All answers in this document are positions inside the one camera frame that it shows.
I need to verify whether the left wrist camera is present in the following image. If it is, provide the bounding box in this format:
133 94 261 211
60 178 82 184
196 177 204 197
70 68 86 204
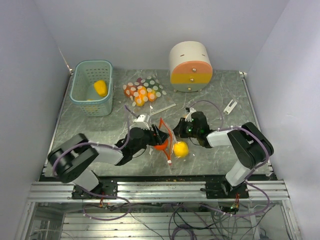
133 113 150 130

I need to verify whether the yellow fake lemon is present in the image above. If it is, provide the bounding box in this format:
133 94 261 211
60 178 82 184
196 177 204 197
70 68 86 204
173 141 189 158

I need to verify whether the clear red-zip bag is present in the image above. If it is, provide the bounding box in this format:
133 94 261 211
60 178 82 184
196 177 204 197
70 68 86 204
154 117 189 166

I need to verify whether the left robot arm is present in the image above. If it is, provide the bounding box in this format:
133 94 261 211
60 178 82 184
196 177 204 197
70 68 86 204
47 124 170 199

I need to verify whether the round mini drawer cabinet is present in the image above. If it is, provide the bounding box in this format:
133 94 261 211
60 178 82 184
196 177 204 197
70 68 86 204
169 41 213 93

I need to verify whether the teal plastic basket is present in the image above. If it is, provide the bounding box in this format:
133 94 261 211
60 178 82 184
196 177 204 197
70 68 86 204
69 60 114 117

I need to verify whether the small white plastic clip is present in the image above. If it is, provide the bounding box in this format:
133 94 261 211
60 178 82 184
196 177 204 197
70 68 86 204
223 99 238 115

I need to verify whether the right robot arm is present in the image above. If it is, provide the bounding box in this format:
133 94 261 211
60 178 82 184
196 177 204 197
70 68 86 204
173 111 274 198

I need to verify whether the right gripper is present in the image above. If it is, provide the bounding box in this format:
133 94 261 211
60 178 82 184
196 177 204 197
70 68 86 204
170 117 200 138

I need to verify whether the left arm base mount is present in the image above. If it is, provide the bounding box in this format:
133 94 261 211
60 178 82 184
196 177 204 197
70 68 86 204
71 179 118 200

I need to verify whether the yellow fake bell pepper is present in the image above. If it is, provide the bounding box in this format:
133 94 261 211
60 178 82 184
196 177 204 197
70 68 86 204
93 79 108 98

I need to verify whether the polka dot zip bag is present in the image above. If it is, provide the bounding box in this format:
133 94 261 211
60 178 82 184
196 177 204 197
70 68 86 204
120 74 177 122

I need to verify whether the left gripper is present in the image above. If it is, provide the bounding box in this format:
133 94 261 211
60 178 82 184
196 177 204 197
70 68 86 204
131 124 170 155

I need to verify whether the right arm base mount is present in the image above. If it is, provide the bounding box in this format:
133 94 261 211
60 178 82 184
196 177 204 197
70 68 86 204
200 174 249 199

